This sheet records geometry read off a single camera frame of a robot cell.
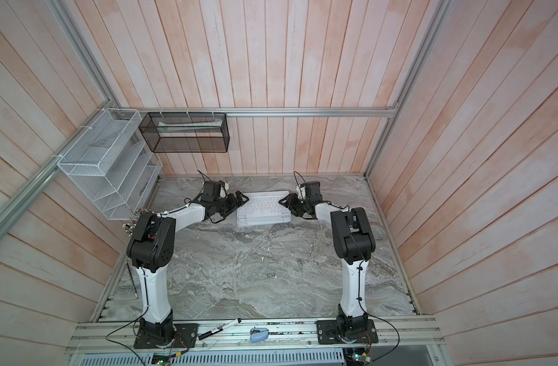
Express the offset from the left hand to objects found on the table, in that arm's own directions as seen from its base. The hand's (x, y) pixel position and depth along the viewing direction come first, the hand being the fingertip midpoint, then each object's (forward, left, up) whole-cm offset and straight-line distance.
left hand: (244, 204), depth 101 cm
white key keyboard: (-1, -9, -1) cm, 9 cm away
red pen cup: (-18, +39, +10) cm, 45 cm away
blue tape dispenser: (-50, -9, -5) cm, 51 cm away
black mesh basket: (+28, +28, +19) cm, 44 cm away
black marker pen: (-48, +4, -5) cm, 49 cm away
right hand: (+2, -17, 0) cm, 17 cm away
